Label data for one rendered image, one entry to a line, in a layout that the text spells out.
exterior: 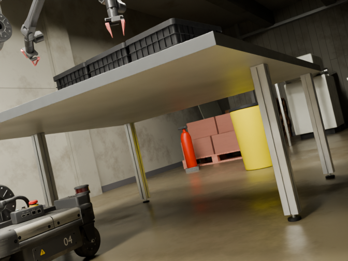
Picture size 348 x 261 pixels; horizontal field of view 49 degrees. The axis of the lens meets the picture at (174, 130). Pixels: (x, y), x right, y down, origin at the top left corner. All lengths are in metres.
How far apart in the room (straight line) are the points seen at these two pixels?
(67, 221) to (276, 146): 0.93
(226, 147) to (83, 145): 2.01
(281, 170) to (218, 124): 4.32
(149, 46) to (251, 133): 2.16
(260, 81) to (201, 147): 4.07
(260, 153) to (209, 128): 2.34
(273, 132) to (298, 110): 5.11
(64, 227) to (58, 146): 3.05
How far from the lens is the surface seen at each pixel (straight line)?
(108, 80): 1.29
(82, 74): 2.06
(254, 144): 3.71
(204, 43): 1.10
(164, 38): 1.68
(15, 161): 4.31
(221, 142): 5.53
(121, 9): 2.24
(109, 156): 5.28
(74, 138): 4.74
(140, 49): 1.77
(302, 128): 6.73
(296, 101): 6.72
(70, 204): 1.81
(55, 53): 4.91
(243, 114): 3.70
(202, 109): 7.06
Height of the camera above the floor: 0.42
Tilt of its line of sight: 2 degrees up
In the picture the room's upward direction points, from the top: 13 degrees counter-clockwise
